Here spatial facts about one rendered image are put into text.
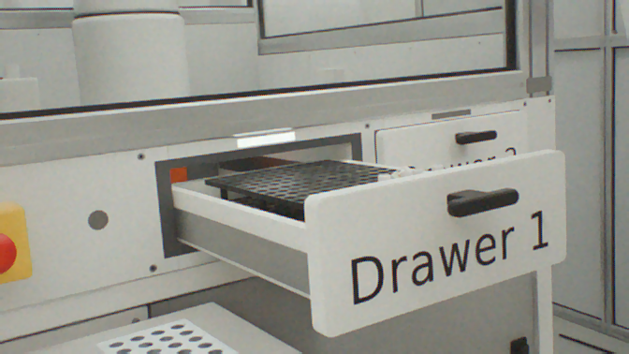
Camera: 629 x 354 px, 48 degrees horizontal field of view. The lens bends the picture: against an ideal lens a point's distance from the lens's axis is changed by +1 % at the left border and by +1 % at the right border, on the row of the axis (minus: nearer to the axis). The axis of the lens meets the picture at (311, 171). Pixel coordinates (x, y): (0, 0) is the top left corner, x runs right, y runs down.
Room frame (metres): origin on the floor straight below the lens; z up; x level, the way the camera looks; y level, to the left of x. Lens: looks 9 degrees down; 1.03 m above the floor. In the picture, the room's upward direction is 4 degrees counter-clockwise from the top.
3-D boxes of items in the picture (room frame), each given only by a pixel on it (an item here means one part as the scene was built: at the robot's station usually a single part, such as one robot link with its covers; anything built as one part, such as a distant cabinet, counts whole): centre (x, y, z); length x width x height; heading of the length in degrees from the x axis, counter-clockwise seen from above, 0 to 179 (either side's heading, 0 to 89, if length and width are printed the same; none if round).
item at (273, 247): (0.77, 0.00, 0.86); 0.40 x 0.26 x 0.06; 33
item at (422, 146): (1.02, -0.22, 0.87); 0.29 x 0.02 x 0.11; 123
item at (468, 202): (0.57, -0.13, 0.91); 0.07 x 0.04 x 0.01; 123
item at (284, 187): (0.76, -0.01, 0.87); 0.22 x 0.18 x 0.06; 33
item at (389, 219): (0.59, -0.12, 0.87); 0.29 x 0.02 x 0.11; 123
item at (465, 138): (1.00, -0.23, 0.91); 0.07 x 0.04 x 0.01; 123
